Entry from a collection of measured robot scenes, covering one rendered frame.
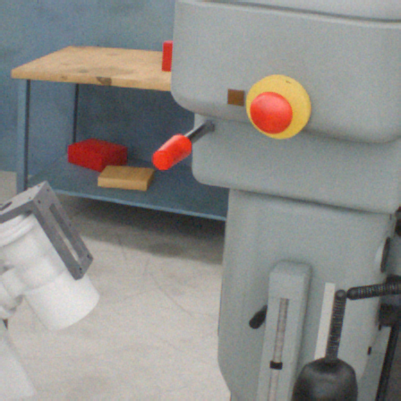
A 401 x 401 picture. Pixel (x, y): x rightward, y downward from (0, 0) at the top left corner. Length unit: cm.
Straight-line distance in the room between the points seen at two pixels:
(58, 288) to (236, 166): 28
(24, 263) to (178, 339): 344
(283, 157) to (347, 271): 16
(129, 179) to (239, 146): 428
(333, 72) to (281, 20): 7
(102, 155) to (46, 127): 71
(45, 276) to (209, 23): 29
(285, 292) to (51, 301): 32
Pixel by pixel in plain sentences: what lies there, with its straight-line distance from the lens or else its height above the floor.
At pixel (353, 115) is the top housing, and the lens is 95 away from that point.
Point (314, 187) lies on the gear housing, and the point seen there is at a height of 165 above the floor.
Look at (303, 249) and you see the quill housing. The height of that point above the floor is 157.
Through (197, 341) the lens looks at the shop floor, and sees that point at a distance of 432.
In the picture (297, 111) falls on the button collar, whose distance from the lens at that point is 94.
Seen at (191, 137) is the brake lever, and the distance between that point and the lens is 103.
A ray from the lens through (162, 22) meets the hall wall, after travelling 575.
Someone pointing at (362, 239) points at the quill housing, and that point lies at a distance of 114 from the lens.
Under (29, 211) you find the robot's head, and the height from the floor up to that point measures 168.
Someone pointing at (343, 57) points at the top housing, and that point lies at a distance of 94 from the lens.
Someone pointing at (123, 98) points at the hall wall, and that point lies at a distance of 593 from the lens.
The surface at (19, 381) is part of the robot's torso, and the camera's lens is 96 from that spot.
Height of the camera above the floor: 199
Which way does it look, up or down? 20 degrees down
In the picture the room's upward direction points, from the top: 3 degrees clockwise
